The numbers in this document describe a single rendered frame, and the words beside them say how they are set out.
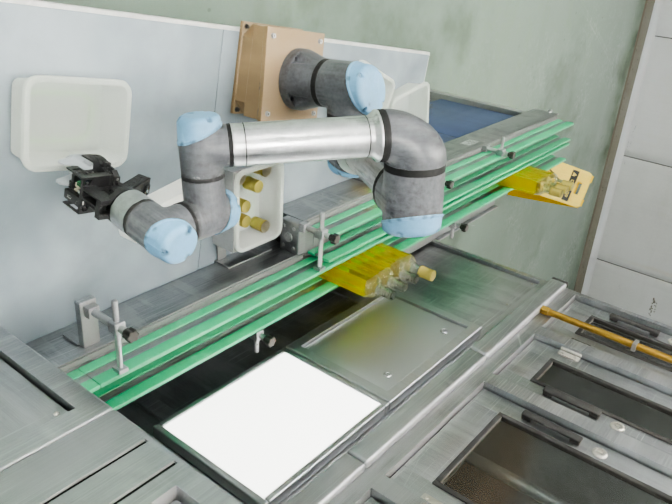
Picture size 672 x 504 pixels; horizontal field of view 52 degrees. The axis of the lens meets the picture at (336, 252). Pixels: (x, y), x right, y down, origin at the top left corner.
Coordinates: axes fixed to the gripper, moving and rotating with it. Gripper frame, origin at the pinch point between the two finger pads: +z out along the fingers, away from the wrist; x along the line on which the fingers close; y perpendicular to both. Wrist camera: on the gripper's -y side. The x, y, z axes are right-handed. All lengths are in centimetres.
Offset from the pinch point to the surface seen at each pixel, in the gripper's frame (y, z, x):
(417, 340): -81, -45, 41
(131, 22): -17.2, 11.2, -24.8
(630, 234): -686, 23, 153
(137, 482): 26, -60, 18
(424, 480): -43, -74, 46
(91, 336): -2.7, -9.0, 36.1
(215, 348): -30, -19, 42
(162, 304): -23.7, -5.8, 35.9
